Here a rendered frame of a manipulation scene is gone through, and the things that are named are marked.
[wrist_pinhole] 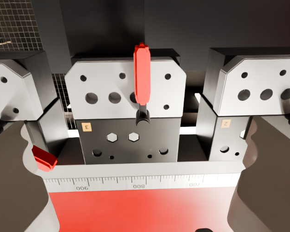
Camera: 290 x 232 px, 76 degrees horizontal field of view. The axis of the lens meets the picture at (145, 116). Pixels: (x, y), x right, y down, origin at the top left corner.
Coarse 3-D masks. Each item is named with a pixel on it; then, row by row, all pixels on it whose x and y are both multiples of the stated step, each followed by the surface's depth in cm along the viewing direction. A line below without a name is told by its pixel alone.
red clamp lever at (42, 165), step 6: (0, 120) 25; (0, 126) 24; (0, 132) 24; (36, 150) 25; (42, 150) 26; (36, 156) 24; (42, 156) 25; (48, 156) 26; (54, 156) 27; (36, 162) 24; (42, 162) 25; (48, 162) 25; (54, 162) 26; (42, 168) 25; (48, 168) 25
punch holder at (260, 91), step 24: (216, 48) 29; (240, 48) 29; (264, 48) 28; (288, 48) 28; (216, 72) 27; (240, 72) 23; (264, 72) 23; (288, 72) 23; (216, 96) 26; (240, 96) 26; (264, 96) 26; (288, 96) 25; (216, 120) 27; (240, 120) 27; (216, 144) 29; (240, 144) 29
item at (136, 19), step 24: (72, 0) 22; (96, 0) 22; (120, 0) 22; (144, 0) 22; (72, 24) 23; (96, 24) 23; (120, 24) 23; (144, 24) 23; (72, 48) 24; (96, 48) 24; (120, 48) 25
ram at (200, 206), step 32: (64, 160) 31; (192, 160) 31; (64, 192) 33; (96, 192) 33; (128, 192) 34; (160, 192) 34; (192, 192) 34; (224, 192) 34; (64, 224) 38; (96, 224) 38; (128, 224) 38; (160, 224) 39; (192, 224) 39; (224, 224) 39
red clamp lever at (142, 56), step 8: (136, 48) 18; (144, 48) 18; (136, 56) 19; (144, 56) 18; (136, 64) 19; (144, 64) 19; (136, 72) 19; (144, 72) 19; (136, 80) 20; (144, 80) 19; (136, 88) 20; (144, 88) 20; (136, 96) 21; (144, 96) 20; (144, 104) 21; (136, 112) 24; (144, 112) 22; (136, 120) 22; (144, 120) 21; (144, 128) 22
